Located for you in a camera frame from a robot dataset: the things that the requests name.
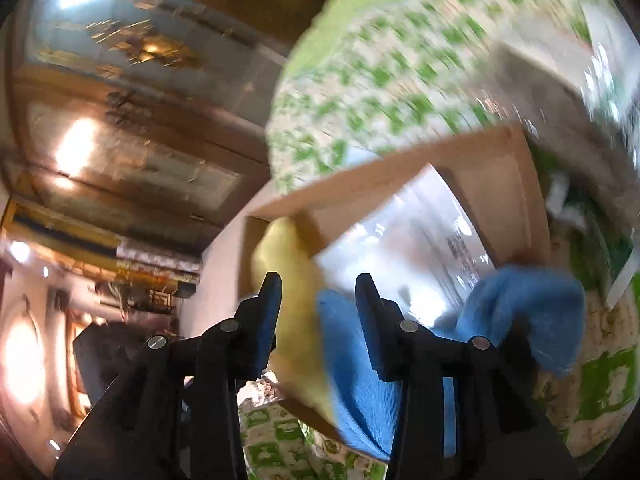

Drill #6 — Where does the green patterned bedsheet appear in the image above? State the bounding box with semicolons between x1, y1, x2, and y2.
239;0;640;480

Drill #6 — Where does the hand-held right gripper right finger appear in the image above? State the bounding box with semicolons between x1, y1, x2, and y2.
355;273;582;480

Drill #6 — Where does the blue fluffy cloth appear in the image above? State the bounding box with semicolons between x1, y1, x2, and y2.
316;265;587;464

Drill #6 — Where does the yellow cloth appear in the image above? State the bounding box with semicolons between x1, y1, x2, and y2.
250;217;342;427

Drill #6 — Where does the wooden wardrobe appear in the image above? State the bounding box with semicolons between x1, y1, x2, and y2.
0;0;323;273

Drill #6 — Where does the cardboard box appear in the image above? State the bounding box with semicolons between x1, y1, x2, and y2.
239;125;553;438

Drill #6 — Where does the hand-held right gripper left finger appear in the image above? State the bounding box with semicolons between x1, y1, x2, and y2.
52;271;283;480

